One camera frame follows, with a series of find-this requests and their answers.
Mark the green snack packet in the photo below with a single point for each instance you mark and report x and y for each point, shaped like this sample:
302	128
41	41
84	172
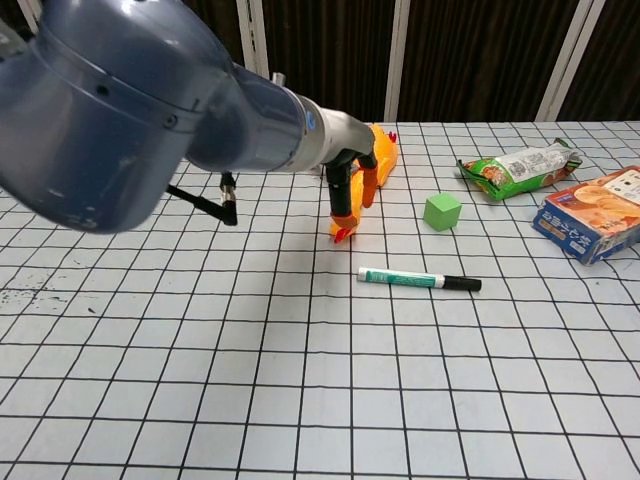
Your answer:
520	170

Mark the white frame post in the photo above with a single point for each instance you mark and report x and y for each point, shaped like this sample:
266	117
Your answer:
567	60
397	60
31	12
255	35

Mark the blue orange snack box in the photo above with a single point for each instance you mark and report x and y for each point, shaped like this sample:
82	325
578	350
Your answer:
595	210

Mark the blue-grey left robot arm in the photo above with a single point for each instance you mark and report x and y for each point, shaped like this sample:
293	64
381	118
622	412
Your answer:
115	115

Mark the yellow rubber chicken toy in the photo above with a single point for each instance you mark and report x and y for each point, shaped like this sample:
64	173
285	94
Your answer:
387	160

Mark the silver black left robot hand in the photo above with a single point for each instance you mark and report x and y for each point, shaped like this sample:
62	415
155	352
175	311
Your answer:
347	137

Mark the green cube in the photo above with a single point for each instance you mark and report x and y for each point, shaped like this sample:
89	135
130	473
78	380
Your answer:
441	212

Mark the white black checked tablecloth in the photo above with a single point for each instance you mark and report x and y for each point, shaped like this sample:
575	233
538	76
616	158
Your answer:
200	350

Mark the white green marker body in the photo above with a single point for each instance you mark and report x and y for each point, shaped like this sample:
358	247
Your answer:
400	278

